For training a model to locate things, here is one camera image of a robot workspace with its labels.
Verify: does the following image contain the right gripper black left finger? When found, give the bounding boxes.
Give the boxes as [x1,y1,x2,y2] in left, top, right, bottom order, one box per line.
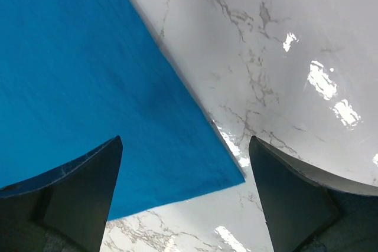
[1,136,123,251]

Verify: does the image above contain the blue t shirt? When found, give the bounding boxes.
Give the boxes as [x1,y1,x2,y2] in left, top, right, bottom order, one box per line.
[1,0,244,220]

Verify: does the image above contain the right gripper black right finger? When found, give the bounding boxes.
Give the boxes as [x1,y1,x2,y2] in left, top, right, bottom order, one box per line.
[249,136,377,251]

